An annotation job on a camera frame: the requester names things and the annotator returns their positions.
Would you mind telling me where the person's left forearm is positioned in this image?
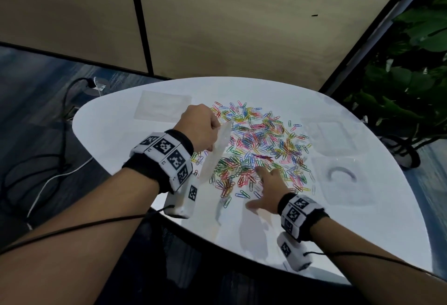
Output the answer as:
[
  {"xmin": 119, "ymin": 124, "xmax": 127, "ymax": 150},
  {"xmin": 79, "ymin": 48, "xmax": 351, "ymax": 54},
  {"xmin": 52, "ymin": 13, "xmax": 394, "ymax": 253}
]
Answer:
[{"xmin": 0, "ymin": 168, "xmax": 161, "ymax": 305}]

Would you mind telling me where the black right camera cable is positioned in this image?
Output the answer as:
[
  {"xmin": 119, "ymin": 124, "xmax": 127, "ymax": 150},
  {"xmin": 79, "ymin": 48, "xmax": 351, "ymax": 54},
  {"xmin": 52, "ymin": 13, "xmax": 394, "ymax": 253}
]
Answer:
[{"xmin": 303, "ymin": 251, "xmax": 447, "ymax": 283}]

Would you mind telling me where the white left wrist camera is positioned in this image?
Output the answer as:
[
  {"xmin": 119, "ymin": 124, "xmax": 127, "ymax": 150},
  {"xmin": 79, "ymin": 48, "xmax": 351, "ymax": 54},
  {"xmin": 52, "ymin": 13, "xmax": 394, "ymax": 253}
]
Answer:
[{"xmin": 164, "ymin": 181, "xmax": 200, "ymax": 219}]

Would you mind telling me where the pile of coloured paper clips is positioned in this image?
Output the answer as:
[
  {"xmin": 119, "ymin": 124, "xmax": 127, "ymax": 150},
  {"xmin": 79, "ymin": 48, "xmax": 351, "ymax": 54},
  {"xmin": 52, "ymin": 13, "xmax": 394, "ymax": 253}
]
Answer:
[{"xmin": 190, "ymin": 100, "xmax": 317, "ymax": 208}]

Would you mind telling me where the black left camera cable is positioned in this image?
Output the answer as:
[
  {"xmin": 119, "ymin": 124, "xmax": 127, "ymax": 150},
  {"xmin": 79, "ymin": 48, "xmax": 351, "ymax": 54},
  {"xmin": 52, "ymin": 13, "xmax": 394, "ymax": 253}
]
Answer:
[{"xmin": 0, "ymin": 204, "xmax": 174, "ymax": 255}]

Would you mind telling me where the marker wristband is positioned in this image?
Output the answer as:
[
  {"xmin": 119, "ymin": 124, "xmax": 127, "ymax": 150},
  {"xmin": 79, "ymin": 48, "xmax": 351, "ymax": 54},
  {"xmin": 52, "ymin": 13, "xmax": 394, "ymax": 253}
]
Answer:
[
  {"xmin": 278, "ymin": 192, "xmax": 330, "ymax": 243},
  {"xmin": 122, "ymin": 129, "xmax": 195, "ymax": 194}
]

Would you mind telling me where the clear plastic box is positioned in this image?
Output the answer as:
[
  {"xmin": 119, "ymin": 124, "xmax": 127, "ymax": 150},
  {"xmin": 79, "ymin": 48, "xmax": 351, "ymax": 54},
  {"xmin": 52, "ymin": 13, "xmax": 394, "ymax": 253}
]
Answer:
[{"xmin": 311, "ymin": 154, "xmax": 376, "ymax": 206}]

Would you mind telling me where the person's left hand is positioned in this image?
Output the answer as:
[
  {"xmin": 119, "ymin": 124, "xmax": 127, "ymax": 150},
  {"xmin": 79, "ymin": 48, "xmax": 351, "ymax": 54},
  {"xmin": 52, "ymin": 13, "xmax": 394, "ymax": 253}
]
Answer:
[{"xmin": 173, "ymin": 103, "xmax": 223, "ymax": 154}]

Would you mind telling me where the green leafy plant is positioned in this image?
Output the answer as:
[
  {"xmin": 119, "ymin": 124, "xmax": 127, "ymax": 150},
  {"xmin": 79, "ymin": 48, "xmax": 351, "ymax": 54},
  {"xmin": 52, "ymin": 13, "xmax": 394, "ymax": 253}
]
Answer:
[{"xmin": 344, "ymin": 0, "xmax": 447, "ymax": 141}]

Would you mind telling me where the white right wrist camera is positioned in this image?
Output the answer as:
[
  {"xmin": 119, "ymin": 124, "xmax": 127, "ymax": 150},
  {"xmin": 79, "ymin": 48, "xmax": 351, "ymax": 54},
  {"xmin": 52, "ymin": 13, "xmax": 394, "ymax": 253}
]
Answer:
[{"xmin": 277, "ymin": 231, "xmax": 312, "ymax": 272}]

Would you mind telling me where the clear plastic box lid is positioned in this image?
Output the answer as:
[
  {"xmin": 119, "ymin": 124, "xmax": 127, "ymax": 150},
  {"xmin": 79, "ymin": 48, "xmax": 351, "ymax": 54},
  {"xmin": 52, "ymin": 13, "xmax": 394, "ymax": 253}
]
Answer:
[{"xmin": 304, "ymin": 116, "xmax": 367, "ymax": 155}]

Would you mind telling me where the person's right forearm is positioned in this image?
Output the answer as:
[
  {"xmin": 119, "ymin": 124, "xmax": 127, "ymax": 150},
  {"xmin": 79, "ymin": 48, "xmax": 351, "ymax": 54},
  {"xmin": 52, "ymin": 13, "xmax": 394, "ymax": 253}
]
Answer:
[{"xmin": 311, "ymin": 217, "xmax": 447, "ymax": 305}]

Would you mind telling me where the floor power socket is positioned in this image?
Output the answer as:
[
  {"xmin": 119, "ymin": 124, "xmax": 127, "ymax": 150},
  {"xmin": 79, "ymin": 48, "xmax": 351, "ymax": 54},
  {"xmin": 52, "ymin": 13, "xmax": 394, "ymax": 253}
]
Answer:
[{"xmin": 83, "ymin": 77, "xmax": 107, "ymax": 97}]

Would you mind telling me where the black floor cable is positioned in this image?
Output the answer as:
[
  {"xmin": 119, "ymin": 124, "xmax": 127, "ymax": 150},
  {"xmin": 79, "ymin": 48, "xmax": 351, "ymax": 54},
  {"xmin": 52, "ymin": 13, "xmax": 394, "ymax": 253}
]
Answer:
[{"xmin": 0, "ymin": 77, "xmax": 97, "ymax": 218}]

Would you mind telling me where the left marker wristband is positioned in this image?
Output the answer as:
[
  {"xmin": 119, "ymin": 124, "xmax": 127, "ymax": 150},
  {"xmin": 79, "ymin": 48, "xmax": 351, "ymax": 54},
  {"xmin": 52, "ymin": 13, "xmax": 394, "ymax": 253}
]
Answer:
[{"xmin": 122, "ymin": 129, "xmax": 195, "ymax": 194}]

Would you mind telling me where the clear plastic bag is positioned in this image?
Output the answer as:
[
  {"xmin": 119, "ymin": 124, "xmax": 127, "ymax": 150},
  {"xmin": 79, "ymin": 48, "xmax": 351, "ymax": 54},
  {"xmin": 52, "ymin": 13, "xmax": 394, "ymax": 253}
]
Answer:
[
  {"xmin": 199, "ymin": 119, "xmax": 234, "ymax": 183},
  {"xmin": 134, "ymin": 90, "xmax": 193, "ymax": 122}
]

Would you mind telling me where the black plant stand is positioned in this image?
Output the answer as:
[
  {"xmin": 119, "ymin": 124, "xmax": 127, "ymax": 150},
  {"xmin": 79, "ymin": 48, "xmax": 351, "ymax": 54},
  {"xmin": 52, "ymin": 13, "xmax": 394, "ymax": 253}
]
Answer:
[{"xmin": 379, "ymin": 135, "xmax": 447, "ymax": 170}]

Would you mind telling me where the person's right hand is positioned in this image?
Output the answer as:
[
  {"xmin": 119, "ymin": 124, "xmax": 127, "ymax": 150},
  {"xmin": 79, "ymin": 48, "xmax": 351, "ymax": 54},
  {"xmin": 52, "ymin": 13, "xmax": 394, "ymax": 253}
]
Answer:
[{"xmin": 245, "ymin": 165, "xmax": 294, "ymax": 215}]

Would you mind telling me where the white floor cable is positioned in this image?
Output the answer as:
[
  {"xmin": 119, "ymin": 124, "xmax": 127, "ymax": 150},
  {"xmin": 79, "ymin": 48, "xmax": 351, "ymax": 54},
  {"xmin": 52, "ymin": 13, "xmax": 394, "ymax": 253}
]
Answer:
[{"xmin": 26, "ymin": 156, "xmax": 94, "ymax": 231}]

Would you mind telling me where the black camera cable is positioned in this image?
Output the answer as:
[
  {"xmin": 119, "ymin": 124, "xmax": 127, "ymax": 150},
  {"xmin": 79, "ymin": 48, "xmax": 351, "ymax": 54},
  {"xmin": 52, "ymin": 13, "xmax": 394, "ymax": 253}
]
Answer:
[
  {"xmin": 303, "ymin": 251, "xmax": 447, "ymax": 283},
  {"xmin": 0, "ymin": 204, "xmax": 174, "ymax": 255}
]

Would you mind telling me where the right marker wristband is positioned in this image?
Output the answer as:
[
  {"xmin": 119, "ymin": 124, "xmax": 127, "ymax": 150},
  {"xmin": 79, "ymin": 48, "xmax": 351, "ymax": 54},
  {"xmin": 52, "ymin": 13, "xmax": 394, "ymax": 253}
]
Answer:
[{"xmin": 278, "ymin": 192, "xmax": 330, "ymax": 243}]

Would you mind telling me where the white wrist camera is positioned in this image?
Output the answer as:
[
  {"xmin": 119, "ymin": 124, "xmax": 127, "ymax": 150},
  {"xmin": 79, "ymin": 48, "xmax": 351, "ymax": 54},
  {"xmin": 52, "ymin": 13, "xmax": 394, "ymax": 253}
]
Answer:
[
  {"xmin": 164, "ymin": 181, "xmax": 200, "ymax": 219},
  {"xmin": 277, "ymin": 231, "xmax": 312, "ymax": 272}
]

